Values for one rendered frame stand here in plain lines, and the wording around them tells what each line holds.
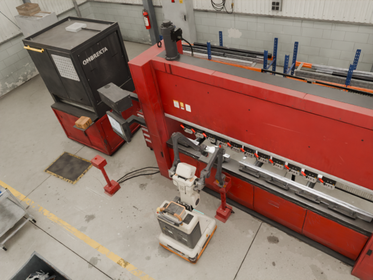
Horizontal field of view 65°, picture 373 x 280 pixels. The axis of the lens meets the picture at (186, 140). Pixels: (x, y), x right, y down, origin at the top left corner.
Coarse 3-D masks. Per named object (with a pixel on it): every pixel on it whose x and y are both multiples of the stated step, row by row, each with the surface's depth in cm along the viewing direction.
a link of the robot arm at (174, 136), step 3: (177, 132) 385; (174, 135) 380; (177, 135) 379; (174, 138) 379; (177, 138) 381; (174, 141) 380; (177, 141) 382; (174, 144) 381; (177, 144) 383; (174, 147) 382; (177, 147) 384; (174, 150) 383; (177, 150) 384; (174, 153) 385; (177, 153) 385; (174, 156) 387; (177, 156) 385; (174, 159) 389; (177, 159) 385; (177, 162) 384; (180, 162) 387; (177, 165) 384
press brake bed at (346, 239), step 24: (216, 168) 436; (216, 192) 493; (240, 192) 435; (264, 192) 399; (264, 216) 448; (288, 216) 399; (312, 216) 368; (312, 240) 411; (336, 240) 368; (360, 240) 342
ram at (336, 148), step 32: (160, 96) 428; (192, 96) 385; (224, 96) 349; (224, 128) 385; (256, 128) 349; (288, 128) 320; (320, 128) 295; (352, 128) 273; (320, 160) 320; (352, 160) 294
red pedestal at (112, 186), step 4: (96, 156) 487; (100, 156) 485; (92, 160) 481; (96, 160) 480; (100, 160) 478; (104, 160) 480; (92, 164) 487; (96, 164) 474; (100, 164) 476; (104, 164) 483; (100, 168) 479; (104, 172) 500; (104, 176) 504; (108, 180) 514; (112, 180) 535; (108, 184) 520; (112, 184) 526; (116, 184) 526; (104, 188) 525; (108, 188) 522; (112, 188) 521; (116, 188) 528; (104, 192) 531; (108, 192) 525; (112, 192) 523
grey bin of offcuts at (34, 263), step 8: (32, 256) 378; (40, 256) 376; (24, 264) 372; (32, 264) 384; (40, 264) 395; (48, 264) 366; (16, 272) 366; (24, 272) 376; (32, 272) 387; (40, 272) 399; (48, 272) 411; (56, 272) 402
